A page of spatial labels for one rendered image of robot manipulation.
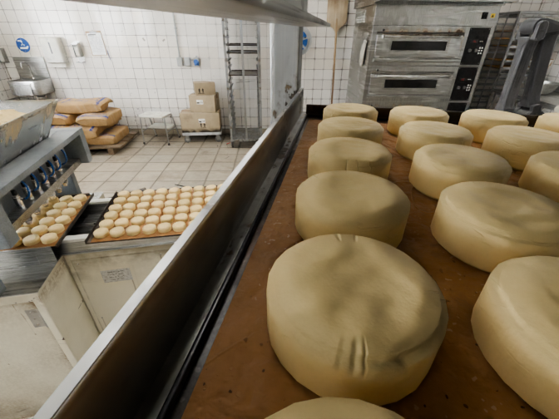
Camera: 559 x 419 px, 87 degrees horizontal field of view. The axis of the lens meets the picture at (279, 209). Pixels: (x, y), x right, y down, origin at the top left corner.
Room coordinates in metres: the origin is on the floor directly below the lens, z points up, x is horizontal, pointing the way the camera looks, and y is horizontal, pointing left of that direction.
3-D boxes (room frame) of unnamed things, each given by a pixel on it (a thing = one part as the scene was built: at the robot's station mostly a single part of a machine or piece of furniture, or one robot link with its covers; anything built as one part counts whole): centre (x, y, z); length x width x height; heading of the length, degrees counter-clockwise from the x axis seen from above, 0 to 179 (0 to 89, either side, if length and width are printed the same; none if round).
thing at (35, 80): (4.88, 3.76, 0.93); 0.99 x 0.38 x 1.09; 92
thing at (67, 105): (4.50, 2.90, 0.62); 0.72 x 0.42 x 0.17; 98
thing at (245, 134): (4.74, 0.54, 0.93); 0.64 x 0.51 x 1.78; 5
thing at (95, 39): (5.09, 2.76, 1.37); 0.27 x 0.02 x 0.40; 92
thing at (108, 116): (4.48, 2.66, 0.47); 0.72 x 0.42 x 0.17; 7
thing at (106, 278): (1.10, 0.52, 0.45); 0.70 x 0.34 x 0.90; 102
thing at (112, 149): (4.48, 2.95, 0.06); 1.20 x 0.80 x 0.11; 94
